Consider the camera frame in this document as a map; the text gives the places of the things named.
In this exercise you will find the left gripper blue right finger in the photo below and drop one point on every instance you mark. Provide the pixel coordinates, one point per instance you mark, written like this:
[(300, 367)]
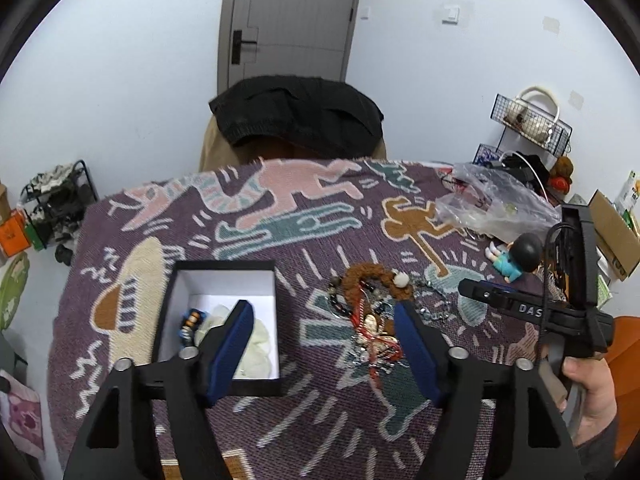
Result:
[(425, 350)]

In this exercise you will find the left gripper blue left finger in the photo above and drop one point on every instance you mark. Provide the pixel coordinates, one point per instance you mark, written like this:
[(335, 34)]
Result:
[(221, 351)]

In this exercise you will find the grey bedroom door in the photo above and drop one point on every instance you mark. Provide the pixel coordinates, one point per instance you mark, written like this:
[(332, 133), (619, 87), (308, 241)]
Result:
[(310, 38)]

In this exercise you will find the person's right hand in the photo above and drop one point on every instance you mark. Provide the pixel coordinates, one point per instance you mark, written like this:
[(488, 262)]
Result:
[(600, 406)]

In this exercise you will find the black open gift box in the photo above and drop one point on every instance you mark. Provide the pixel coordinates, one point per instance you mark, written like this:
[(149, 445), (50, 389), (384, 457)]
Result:
[(200, 295)]

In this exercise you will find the black-haired boy figurine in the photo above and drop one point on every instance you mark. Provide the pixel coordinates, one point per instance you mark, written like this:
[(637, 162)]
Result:
[(521, 256)]

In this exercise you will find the open cardboard box right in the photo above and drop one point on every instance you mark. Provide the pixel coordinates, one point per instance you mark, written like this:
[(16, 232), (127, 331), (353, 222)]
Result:
[(618, 242)]

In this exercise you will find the patterned purple woven blanket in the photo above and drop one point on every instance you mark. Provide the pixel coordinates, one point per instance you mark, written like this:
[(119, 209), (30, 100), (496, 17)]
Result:
[(337, 416)]

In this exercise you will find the clear plastic bag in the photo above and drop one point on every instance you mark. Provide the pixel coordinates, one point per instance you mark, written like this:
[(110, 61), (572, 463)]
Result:
[(493, 203)]

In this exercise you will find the brown plush toy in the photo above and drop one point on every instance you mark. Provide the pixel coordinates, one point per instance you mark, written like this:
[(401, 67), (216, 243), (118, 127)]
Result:
[(560, 175)]

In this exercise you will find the pink tote bag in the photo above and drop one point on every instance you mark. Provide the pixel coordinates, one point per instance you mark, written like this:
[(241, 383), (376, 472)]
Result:
[(21, 416)]

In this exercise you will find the white handbag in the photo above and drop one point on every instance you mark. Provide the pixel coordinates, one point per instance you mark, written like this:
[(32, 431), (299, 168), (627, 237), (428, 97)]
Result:
[(534, 125)]

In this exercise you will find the green floor mat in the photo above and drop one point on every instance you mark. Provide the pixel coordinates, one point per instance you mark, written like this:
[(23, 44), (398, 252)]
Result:
[(13, 284)]

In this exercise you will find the black shoe rack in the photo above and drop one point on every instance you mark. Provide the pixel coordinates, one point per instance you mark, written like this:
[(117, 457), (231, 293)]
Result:
[(55, 201)]

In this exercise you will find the orange paper bag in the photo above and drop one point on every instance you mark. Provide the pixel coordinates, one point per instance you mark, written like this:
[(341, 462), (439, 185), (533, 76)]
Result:
[(12, 235)]

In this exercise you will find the black clothing pile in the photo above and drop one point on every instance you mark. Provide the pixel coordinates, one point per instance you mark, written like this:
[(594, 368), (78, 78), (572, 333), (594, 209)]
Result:
[(328, 117)]

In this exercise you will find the red cord jewelry pile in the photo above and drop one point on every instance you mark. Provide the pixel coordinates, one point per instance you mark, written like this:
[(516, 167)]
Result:
[(375, 343)]

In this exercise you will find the black wire wall basket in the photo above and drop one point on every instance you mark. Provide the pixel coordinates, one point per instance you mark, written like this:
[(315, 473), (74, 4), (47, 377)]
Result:
[(558, 143)]

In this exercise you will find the black door handle lock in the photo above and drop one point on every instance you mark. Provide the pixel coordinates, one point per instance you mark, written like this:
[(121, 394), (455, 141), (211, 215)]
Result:
[(237, 44)]

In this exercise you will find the white light switch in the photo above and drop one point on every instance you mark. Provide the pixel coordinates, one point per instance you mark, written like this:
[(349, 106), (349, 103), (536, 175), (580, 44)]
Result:
[(451, 14)]

